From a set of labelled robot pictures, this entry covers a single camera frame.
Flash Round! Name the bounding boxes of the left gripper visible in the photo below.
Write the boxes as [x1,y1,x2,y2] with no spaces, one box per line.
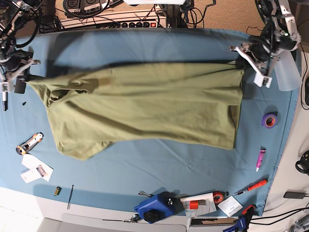
[229,43,280,87]

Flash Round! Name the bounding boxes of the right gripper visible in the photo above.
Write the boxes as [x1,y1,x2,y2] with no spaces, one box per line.
[0,49,41,92]

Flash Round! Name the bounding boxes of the olive green t-shirt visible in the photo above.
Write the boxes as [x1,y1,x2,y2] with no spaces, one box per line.
[29,63,244,160]

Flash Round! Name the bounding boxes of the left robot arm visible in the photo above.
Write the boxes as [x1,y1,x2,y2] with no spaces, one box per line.
[229,0,302,91]

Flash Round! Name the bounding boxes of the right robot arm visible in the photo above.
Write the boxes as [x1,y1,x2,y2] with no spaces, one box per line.
[0,0,42,94]

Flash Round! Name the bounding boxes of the black remote control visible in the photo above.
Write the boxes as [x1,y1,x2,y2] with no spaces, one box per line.
[14,46,34,94]

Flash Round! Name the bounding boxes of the white marker pen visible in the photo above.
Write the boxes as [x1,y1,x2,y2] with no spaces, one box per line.
[2,91,8,111]

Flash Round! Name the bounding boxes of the translucent plastic cup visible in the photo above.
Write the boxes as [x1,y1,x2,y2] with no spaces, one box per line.
[275,50,302,91]

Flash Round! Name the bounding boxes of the purple tape roll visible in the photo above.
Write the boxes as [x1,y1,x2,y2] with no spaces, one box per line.
[261,112,278,129]

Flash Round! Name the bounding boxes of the orange grey utility knife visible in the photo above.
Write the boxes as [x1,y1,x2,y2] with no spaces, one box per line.
[16,132,44,155]

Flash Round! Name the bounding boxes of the white paper card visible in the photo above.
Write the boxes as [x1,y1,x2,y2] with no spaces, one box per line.
[21,153,54,182]

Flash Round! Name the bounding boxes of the pink glue tube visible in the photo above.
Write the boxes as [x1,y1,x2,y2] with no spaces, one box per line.
[256,147,266,172]

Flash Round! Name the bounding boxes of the small green battery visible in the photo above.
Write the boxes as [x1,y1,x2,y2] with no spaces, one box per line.
[54,186,62,196]

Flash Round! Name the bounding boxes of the black tweezers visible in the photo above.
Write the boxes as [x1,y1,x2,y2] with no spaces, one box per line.
[67,185,74,210]

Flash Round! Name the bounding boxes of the orange tape roll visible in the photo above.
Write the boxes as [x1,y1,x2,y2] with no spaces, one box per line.
[212,191,225,204]

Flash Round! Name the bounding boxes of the white rolled paper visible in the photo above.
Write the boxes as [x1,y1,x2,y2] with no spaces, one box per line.
[180,192,214,206]

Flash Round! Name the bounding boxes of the white square booklet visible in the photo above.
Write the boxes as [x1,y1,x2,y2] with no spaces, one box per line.
[218,196,243,217]

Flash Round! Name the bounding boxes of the black power adapter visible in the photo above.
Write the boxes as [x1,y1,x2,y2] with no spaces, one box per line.
[283,191,307,199]

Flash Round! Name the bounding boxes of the blue table cloth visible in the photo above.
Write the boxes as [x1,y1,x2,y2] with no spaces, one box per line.
[0,29,298,215]

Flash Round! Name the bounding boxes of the small orange block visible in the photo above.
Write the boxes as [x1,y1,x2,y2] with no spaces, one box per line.
[189,201,199,210]

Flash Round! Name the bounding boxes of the blue orange clamp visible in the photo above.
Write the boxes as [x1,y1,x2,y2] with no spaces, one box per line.
[223,204,255,232]

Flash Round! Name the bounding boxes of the blue plastic device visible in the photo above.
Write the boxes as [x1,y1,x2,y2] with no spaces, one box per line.
[134,191,176,224]

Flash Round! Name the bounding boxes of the orange handled screwdriver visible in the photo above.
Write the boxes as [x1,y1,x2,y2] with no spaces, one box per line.
[234,179,268,196]

